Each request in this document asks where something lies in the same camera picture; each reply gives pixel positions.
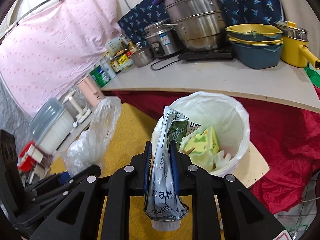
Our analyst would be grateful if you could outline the green silver foil pouch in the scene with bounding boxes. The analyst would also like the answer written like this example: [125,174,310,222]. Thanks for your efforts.
[144,106,200,232]

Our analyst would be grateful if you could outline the small steel pot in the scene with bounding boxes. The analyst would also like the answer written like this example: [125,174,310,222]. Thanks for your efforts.
[131,46,155,67]

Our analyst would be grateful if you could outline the white bottle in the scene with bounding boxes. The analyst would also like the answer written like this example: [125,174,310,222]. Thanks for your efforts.
[100,59,117,79]

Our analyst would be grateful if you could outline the pink electric kettle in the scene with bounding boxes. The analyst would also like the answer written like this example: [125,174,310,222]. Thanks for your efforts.
[77,75,104,106]

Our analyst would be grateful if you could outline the white lined trash bin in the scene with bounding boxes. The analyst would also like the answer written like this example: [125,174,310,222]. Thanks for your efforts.
[168,91,251,177]

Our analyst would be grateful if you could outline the yellow patterned tablecloth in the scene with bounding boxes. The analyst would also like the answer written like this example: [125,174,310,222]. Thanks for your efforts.
[49,102,226,240]

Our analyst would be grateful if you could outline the red cloth under counter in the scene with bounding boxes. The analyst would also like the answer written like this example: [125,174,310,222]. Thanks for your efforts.
[104,91,319,214]

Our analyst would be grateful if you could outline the blue patterned cloth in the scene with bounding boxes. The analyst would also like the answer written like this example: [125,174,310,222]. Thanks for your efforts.
[118,0,284,46]

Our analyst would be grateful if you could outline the white glass electric kettle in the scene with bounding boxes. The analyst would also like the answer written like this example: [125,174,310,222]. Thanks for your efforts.
[62,90,92,128]

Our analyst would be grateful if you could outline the blue yellow stacked basins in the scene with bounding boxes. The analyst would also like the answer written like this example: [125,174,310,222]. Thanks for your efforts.
[226,23,284,69]

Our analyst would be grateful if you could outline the yellow green snack bag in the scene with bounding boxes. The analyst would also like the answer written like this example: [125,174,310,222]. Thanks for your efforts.
[180,126,220,172]

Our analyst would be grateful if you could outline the black induction cooktop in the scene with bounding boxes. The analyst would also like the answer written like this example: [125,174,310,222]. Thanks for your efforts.
[178,48,234,61]

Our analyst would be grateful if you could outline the large steel steamer pot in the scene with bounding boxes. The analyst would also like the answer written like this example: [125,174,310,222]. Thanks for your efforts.
[163,0,226,51]

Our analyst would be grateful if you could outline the green tin can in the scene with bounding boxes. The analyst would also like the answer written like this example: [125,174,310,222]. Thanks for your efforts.
[89,65,111,88]

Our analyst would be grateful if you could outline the steel rice cooker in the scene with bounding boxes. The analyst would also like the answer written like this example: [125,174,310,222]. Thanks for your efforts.
[144,18,185,59]

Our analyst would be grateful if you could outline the yellow electric saucepan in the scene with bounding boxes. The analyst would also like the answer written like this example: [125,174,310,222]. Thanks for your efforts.
[275,21,319,69]

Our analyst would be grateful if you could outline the red plastic basin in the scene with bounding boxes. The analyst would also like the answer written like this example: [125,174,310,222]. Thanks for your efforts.
[17,141,36,172]

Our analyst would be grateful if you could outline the black power cable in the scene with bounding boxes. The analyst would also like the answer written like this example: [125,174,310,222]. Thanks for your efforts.
[150,55,183,72]

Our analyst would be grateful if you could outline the green cloth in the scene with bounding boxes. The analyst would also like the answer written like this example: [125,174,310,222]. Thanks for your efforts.
[304,63,320,89]

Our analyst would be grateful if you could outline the yellow seasoning packet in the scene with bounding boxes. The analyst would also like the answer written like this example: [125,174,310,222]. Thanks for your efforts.
[117,54,129,66]

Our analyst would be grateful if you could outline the clear plastic bag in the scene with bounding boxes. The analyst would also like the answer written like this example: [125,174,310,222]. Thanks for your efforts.
[61,96,122,177]

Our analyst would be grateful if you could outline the pink dotted curtain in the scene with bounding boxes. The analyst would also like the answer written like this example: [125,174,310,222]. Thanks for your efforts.
[1,0,121,116]

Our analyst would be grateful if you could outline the white dish rack grey lid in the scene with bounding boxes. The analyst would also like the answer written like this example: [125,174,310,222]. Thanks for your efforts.
[29,98,74,155]

